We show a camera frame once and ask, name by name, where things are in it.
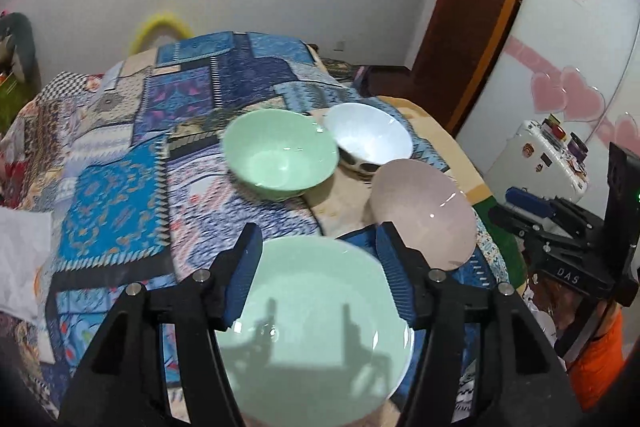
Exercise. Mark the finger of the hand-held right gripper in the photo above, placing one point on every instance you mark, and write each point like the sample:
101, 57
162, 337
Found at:
530, 202
525, 229

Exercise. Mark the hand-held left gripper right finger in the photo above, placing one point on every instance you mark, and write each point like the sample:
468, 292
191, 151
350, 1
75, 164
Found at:
395, 277

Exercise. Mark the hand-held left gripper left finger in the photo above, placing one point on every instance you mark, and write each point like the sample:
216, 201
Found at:
240, 277

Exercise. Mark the green plate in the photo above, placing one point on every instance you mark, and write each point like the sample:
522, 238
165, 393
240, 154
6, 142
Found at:
310, 332

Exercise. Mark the white stickered suitcase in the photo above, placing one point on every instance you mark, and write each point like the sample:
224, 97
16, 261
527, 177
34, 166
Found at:
530, 162

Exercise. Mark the pink bowl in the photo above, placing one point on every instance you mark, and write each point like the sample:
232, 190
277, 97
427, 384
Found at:
425, 207

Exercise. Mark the beige blanket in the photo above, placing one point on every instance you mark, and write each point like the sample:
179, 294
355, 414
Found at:
440, 142

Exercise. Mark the green bowl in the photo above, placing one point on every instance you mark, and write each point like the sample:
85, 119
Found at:
280, 157

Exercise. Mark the white patterned bowl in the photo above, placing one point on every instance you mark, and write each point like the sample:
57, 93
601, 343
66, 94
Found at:
370, 132

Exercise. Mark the patchwork printed blanket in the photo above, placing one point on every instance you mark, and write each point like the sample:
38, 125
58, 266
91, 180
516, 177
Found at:
125, 167

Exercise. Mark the white heart-printed sliding door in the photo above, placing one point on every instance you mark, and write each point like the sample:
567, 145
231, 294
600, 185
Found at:
575, 32

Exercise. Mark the wooden door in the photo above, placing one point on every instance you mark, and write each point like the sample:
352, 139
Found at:
470, 7

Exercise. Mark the dark patterned cloth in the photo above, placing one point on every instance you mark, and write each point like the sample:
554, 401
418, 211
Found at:
350, 72

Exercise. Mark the white cloth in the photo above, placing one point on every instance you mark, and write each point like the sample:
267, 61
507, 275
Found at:
22, 257

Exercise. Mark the green bag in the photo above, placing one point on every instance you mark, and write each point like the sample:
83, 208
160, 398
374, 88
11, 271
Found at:
12, 102

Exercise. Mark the white wall socket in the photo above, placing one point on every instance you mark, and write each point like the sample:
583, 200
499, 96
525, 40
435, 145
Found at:
340, 45

